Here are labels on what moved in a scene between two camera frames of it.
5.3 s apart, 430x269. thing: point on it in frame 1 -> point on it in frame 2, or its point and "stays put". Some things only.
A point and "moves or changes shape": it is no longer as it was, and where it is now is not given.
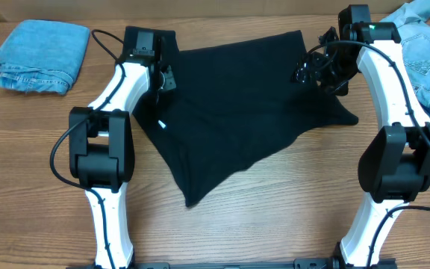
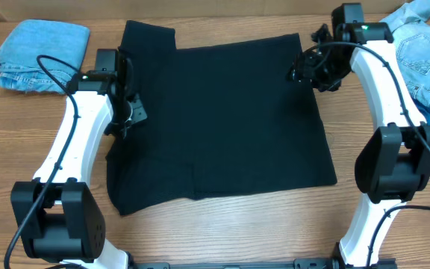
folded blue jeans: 42,56 stays put
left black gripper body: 166,79 -> 135,113
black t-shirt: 234,104 moves or changes shape
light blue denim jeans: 416,35 stays put
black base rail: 298,264 stays put
